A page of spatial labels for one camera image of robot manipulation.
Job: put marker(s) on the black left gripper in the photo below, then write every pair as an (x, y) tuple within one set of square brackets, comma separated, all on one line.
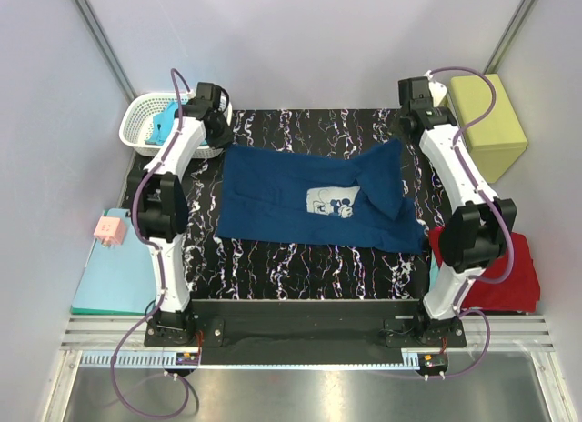
[(206, 93)]

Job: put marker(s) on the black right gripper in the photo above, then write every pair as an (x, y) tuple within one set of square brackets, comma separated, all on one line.
[(395, 124)]

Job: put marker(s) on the dark blue t-shirt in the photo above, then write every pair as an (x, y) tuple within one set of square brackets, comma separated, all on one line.
[(287, 198)]

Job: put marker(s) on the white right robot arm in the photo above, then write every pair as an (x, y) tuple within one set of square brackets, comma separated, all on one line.
[(479, 231)]

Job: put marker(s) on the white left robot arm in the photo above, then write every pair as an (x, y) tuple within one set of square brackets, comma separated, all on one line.
[(159, 210)]

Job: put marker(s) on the light blue t-shirt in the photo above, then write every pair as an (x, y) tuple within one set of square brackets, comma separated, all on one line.
[(162, 125)]

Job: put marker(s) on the white plastic basket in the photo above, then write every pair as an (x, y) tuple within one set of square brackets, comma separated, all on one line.
[(137, 126)]

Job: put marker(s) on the yellow-green drawer box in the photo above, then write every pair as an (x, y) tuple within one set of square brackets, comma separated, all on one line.
[(496, 142)]

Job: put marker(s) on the teal folded cloth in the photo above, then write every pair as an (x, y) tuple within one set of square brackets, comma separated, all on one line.
[(433, 272)]

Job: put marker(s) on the pink small box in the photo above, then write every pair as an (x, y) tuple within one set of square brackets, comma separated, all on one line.
[(110, 231)]

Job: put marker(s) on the light blue clipboard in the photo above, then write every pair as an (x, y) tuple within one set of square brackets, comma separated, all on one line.
[(117, 277)]

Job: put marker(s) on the red folded t-shirt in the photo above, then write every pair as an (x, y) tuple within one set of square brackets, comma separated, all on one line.
[(520, 292)]

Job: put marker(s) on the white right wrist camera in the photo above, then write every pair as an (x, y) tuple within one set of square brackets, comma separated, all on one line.
[(437, 90)]

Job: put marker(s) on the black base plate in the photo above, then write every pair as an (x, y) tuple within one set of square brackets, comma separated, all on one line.
[(268, 333)]

